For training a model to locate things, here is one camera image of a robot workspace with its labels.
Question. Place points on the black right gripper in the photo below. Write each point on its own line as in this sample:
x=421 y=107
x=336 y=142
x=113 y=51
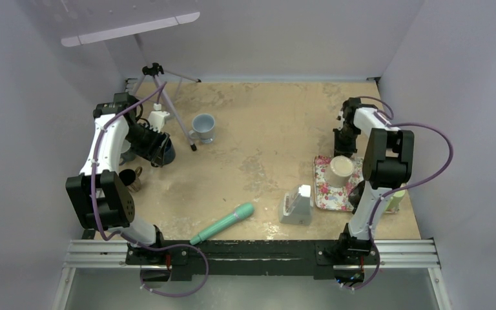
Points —
x=340 y=149

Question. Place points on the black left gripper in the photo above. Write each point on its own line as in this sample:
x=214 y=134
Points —
x=154 y=154

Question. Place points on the grey mug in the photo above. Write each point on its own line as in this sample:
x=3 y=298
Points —
x=127 y=154

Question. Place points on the dark blue mug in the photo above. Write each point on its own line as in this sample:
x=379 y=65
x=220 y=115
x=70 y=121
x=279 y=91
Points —
x=166 y=154

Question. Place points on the cream mug black handle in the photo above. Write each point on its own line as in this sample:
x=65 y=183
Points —
x=339 y=171

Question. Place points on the brown small mug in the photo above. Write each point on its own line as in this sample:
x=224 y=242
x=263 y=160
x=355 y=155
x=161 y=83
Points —
x=131 y=179

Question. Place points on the white footed mug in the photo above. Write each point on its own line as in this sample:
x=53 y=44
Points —
x=203 y=128

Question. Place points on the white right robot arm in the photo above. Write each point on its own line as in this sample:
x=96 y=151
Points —
x=387 y=165

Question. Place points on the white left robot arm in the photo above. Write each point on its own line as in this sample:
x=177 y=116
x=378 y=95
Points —
x=101 y=201

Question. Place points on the black mug on tray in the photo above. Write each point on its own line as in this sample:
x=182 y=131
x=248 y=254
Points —
x=355 y=196

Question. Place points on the floral tray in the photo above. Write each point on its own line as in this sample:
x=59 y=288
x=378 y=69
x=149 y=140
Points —
x=328 y=197

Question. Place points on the green cup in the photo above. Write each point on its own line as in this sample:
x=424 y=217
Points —
x=394 y=200

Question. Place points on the grey charging dock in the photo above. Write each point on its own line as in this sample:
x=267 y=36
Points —
x=296 y=207

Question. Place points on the teal handheld massager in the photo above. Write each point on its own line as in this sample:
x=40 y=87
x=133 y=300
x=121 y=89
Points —
x=239 y=214

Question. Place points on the overhead light panel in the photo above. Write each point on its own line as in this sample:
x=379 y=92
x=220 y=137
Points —
x=75 y=23

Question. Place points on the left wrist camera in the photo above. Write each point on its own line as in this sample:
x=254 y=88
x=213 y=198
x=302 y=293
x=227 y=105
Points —
x=158 y=117

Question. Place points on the camera tripod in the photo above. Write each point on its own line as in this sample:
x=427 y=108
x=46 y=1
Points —
x=154 y=70

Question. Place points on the aluminium frame rail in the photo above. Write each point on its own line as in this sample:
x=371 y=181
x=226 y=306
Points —
x=393 y=254

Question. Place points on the black mounting base rail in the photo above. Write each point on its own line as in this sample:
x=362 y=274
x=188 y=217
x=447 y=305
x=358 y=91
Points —
x=318 y=259

